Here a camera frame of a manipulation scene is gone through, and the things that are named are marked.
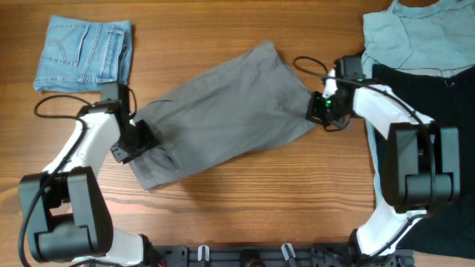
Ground light blue t-shirt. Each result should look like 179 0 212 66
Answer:
362 0 474 214

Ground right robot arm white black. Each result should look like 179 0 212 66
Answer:
307 55 460 266

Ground grey shorts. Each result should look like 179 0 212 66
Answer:
129 42 316 190

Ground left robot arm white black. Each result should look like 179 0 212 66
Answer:
18 82 163 266

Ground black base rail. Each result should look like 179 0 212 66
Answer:
148 243 416 267

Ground folded blue denim jeans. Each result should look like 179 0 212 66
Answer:
33 16 133 93

